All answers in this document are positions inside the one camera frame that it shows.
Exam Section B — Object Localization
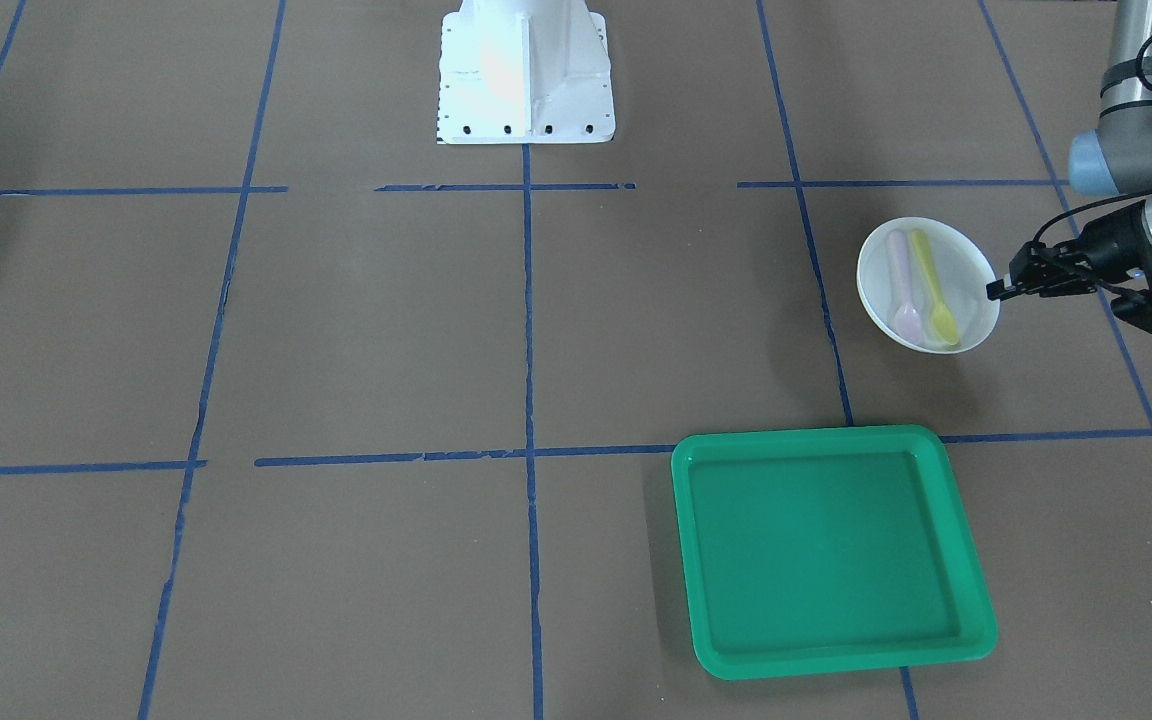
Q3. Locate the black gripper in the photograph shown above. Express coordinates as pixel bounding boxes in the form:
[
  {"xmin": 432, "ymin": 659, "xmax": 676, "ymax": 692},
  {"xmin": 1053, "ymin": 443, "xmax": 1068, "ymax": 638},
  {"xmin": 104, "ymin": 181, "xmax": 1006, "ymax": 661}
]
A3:
[{"xmin": 986, "ymin": 202, "xmax": 1152, "ymax": 302}]

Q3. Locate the white round plate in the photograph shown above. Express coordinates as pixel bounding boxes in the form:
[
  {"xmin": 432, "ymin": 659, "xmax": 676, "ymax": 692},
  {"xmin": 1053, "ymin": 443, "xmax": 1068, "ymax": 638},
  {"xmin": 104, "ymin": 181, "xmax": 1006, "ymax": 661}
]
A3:
[{"xmin": 855, "ymin": 217, "xmax": 1000, "ymax": 355}]

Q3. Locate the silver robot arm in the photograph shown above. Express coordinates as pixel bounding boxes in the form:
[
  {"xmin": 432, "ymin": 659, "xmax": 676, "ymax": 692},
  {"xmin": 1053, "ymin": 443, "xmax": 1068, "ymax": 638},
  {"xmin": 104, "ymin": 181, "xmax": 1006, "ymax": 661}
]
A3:
[{"xmin": 986, "ymin": 1, "xmax": 1152, "ymax": 306}]

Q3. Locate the yellow plastic spoon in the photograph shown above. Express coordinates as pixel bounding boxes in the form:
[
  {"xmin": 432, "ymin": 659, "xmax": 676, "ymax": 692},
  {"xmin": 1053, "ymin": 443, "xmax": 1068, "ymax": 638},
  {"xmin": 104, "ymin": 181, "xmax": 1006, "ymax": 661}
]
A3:
[{"xmin": 909, "ymin": 229, "xmax": 961, "ymax": 347}]

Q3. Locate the pink plastic spoon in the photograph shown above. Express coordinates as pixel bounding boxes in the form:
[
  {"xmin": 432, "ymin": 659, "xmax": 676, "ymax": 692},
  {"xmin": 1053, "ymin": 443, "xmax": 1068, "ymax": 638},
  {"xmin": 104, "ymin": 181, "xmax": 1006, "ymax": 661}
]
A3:
[{"xmin": 886, "ymin": 232, "xmax": 925, "ymax": 344}]

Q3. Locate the green plastic tray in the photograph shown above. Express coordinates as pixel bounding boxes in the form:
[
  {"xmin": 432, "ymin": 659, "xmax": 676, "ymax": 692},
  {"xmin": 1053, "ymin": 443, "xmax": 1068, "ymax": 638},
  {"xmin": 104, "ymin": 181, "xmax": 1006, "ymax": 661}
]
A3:
[{"xmin": 670, "ymin": 425, "xmax": 998, "ymax": 682}]

